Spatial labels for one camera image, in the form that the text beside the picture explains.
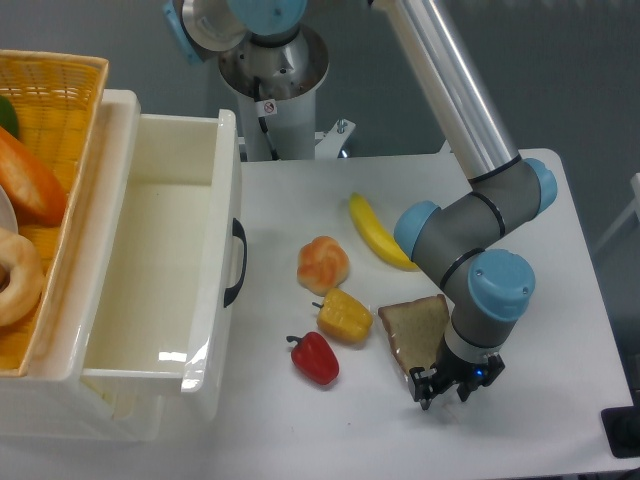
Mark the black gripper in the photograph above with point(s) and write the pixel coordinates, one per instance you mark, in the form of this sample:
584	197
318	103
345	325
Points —
457	363

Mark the toast slice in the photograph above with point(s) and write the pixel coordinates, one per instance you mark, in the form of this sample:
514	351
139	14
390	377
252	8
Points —
414	330

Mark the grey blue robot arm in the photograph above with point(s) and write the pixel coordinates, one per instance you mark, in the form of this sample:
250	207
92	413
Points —
454	246

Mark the yellow bell pepper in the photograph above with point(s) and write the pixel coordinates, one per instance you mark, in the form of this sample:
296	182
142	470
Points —
343	318

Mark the red bell pepper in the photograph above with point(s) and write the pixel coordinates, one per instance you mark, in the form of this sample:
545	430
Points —
314	358

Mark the yellow banana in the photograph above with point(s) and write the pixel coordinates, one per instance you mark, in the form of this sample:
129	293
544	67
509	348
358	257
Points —
375	235

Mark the black device at edge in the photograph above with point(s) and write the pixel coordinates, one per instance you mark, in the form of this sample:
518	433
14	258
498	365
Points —
621	426

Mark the round knotted bread roll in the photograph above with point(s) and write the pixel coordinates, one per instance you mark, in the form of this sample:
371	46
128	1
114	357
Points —
322	265

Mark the white plastic drawer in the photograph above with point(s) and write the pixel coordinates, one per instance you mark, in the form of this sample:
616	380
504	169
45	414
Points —
161	330

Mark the white drawer cabinet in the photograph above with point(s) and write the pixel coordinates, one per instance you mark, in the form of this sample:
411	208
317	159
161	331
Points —
54	398

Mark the beige bagel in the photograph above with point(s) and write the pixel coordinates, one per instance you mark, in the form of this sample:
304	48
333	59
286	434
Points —
22	261

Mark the orange baguette loaf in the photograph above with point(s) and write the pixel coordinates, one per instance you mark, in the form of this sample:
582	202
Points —
35	193

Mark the white plate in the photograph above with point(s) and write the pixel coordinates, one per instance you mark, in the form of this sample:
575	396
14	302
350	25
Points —
8	220

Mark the yellow wicker basket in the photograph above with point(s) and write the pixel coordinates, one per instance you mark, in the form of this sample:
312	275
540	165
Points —
56	97

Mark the green vegetable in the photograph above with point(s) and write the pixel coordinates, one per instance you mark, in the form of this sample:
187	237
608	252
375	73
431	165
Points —
8	118

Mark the white chair frame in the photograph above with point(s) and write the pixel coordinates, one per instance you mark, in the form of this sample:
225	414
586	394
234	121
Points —
626	222

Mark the black drawer handle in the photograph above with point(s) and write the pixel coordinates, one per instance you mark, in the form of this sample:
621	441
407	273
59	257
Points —
240	263

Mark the white table frame bracket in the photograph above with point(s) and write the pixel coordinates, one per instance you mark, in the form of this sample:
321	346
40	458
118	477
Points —
333	144

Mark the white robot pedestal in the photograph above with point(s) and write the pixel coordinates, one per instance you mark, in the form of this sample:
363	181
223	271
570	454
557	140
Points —
275	79

